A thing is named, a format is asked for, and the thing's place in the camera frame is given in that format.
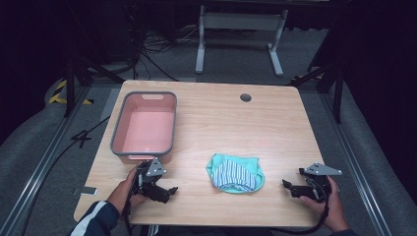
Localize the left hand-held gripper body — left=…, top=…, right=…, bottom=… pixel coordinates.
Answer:
left=132, top=156, right=167, bottom=202

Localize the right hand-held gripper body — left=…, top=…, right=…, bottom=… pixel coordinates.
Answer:
left=300, top=161, right=343, bottom=202

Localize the person's right hand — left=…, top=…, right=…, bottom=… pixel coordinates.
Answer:
left=298, top=176, right=350, bottom=233

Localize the person's left hand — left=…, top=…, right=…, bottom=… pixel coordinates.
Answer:
left=106, top=166, right=149, bottom=216

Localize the pink basin with grey rim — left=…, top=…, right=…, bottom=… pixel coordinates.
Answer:
left=109, top=90, right=178, bottom=165

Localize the teal striped cloth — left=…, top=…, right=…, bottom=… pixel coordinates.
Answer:
left=206, top=152, right=266, bottom=195

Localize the silver tape piece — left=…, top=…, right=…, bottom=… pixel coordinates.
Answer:
left=72, top=186, right=98, bottom=197

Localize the black tripod stand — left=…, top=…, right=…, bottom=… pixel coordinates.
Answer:
left=63, top=53, right=126, bottom=119
left=287, top=62, right=345, bottom=126

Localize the yellow black floor tape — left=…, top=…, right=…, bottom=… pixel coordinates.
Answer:
left=47, top=79, right=95, bottom=106

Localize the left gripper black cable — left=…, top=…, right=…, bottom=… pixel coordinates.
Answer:
left=121, top=178, right=141, bottom=236

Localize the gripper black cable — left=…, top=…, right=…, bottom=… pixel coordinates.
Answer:
left=271, top=185, right=330, bottom=236
left=121, top=178, right=141, bottom=236

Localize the aluminium floor rail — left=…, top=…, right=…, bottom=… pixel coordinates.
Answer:
left=319, top=92, right=392, bottom=236
left=0, top=86, right=91, bottom=236

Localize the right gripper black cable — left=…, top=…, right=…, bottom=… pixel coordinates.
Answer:
left=271, top=185, right=330, bottom=236

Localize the long black floor cable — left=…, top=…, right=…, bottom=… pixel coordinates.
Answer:
left=19, top=115, right=112, bottom=236

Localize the bundle of floor cables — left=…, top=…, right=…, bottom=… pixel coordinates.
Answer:
left=139, top=28, right=200, bottom=83

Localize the grey metal desk frame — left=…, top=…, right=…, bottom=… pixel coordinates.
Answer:
left=195, top=4, right=289, bottom=78

